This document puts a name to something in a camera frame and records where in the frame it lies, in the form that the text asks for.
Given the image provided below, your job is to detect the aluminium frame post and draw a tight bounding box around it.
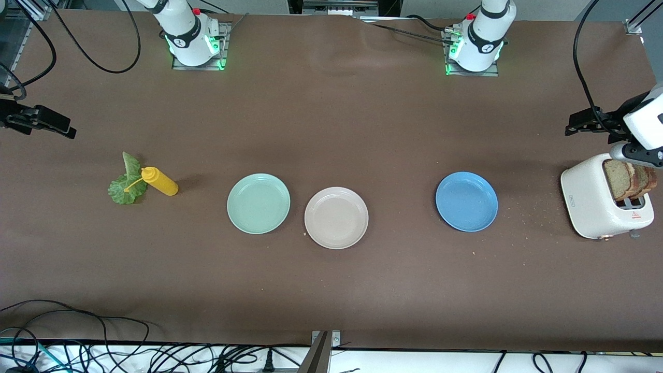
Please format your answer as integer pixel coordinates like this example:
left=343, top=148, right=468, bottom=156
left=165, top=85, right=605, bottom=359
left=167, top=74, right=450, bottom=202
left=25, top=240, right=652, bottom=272
left=0, top=0, right=52, bottom=90
left=624, top=0, right=663, bottom=37

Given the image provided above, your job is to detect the grey metal rail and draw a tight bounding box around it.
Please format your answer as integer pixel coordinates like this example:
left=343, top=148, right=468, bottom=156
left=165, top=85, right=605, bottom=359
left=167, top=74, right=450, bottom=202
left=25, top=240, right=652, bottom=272
left=302, top=0, right=380, bottom=17

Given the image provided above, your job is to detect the yellow squeeze bottle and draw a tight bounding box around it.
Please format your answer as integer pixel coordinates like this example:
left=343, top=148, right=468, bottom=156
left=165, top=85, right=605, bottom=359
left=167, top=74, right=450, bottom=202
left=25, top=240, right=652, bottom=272
left=123, top=166, right=179, bottom=197

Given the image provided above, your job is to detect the beige plate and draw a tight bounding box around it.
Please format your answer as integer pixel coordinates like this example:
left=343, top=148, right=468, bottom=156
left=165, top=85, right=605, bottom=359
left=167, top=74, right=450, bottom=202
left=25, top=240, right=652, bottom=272
left=304, top=186, right=369, bottom=250

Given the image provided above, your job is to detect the green lettuce leaf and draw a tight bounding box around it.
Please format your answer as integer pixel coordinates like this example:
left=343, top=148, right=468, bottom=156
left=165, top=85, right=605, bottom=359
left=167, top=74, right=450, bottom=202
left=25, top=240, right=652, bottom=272
left=108, top=151, right=148, bottom=205

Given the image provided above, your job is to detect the teal cable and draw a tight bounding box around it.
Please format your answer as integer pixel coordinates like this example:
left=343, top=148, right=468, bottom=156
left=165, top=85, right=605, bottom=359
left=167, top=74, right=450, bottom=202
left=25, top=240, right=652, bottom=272
left=0, top=337, right=70, bottom=373

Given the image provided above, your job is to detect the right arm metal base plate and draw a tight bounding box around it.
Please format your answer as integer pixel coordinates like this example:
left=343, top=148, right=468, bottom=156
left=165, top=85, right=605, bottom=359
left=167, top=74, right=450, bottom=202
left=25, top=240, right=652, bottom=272
left=171, top=21, right=232, bottom=71

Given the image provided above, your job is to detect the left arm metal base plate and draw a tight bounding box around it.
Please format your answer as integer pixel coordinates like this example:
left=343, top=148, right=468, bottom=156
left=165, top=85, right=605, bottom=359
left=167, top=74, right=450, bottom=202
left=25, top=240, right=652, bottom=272
left=443, top=28, right=500, bottom=77

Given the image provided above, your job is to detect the brown bread slice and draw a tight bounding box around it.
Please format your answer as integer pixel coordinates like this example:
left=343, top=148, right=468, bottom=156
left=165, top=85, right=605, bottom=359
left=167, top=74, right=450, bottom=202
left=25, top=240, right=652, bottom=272
left=629, top=162, right=658, bottom=200
left=603, top=160, right=635, bottom=202

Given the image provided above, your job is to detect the aluminium post with bracket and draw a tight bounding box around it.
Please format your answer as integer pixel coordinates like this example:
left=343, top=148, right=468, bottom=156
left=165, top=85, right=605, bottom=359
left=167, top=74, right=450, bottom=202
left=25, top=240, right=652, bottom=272
left=297, top=330, right=342, bottom=373

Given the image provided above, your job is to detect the mint green plate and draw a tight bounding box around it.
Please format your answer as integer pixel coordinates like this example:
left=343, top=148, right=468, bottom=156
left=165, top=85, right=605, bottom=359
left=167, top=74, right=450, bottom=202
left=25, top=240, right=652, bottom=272
left=227, top=173, right=291, bottom=235

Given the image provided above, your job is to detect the white toaster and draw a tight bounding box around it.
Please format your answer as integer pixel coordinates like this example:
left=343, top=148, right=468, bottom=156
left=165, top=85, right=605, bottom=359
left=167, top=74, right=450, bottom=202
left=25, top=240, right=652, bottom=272
left=560, top=152, right=655, bottom=240

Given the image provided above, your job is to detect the blue plate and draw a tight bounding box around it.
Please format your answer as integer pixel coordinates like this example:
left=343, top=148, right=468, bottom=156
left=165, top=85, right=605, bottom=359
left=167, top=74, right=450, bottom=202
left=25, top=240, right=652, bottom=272
left=435, top=171, right=499, bottom=233

